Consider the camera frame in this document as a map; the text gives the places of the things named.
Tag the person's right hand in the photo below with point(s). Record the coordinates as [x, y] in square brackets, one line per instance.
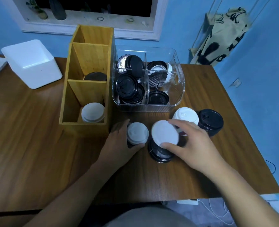
[198, 151]

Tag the person's left hand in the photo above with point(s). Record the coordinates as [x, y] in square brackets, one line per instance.
[113, 148]

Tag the person's left thumb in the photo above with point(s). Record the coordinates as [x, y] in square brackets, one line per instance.
[137, 147]

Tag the person's right thumb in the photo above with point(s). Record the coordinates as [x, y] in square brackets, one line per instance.
[171, 146]

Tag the dark cup with white lid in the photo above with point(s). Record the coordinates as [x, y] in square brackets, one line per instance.
[137, 132]

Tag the white cup lid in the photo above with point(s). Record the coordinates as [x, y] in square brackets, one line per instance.
[164, 132]

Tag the person's left forearm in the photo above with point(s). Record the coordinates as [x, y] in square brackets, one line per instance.
[73, 198]

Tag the person's right forearm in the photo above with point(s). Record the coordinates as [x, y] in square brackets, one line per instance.
[243, 200]

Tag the black cup with black lid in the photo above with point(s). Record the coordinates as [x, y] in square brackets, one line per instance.
[159, 154]
[210, 120]

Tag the white domed lid cup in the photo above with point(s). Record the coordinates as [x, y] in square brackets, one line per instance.
[185, 115]

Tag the clear plastic storage bin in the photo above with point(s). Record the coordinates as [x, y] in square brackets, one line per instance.
[176, 94]

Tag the white lidded cup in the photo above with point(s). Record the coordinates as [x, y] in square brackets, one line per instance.
[93, 112]

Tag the white power strip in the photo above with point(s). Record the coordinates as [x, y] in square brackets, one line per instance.
[188, 201]

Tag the pile of assorted cup lids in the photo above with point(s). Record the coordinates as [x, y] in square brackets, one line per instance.
[127, 88]

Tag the person's grey shorts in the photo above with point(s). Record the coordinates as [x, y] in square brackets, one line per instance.
[151, 218]

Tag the single black cup lid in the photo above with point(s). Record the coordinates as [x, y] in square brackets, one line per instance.
[95, 76]

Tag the wooden compartment organizer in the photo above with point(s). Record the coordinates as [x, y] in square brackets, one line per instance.
[89, 59]

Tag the cream tote bag black print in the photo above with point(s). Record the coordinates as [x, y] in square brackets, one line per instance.
[224, 37]

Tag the white foam box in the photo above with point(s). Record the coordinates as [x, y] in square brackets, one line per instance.
[32, 66]

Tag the dark glass bottle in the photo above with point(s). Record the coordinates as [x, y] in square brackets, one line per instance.
[57, 9]

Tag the white wall outlet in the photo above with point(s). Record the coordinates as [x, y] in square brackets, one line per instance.
[235, 83]

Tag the white window frame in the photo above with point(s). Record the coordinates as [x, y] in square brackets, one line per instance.
[92, 23]

